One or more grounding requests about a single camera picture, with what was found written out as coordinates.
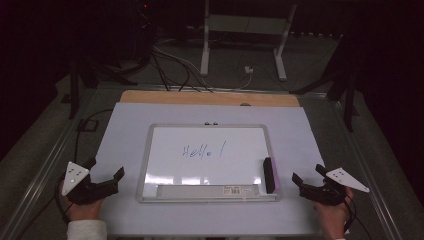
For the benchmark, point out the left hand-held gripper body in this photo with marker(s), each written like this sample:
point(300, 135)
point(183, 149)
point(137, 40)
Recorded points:
point(75, 176)

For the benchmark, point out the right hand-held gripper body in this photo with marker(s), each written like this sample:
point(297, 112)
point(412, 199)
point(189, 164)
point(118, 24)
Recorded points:
point(325, 195)

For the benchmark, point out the black and purple eraser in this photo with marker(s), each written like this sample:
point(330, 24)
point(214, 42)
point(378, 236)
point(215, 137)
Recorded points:
point(268, 175)

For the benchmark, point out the person's right hand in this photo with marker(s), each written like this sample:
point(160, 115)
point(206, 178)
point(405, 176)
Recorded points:
point(333, 218)

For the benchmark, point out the person's left hand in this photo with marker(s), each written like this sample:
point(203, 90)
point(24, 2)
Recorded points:
point(83, 211)

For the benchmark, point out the large white sheet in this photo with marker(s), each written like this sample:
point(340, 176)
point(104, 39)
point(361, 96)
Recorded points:
point(126, 133)

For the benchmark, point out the black stand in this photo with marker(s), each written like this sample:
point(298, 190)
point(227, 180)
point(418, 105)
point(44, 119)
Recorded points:
point(348, 100)
point(74, 90)

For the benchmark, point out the silver-framed whiteboard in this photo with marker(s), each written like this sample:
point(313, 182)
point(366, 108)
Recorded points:
point(206, 166)

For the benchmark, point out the white metal stand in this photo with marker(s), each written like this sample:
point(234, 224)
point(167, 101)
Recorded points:
point(246, 25)

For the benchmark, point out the metal rail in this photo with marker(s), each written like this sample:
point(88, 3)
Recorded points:
point(36, 180)
point(370, 186)

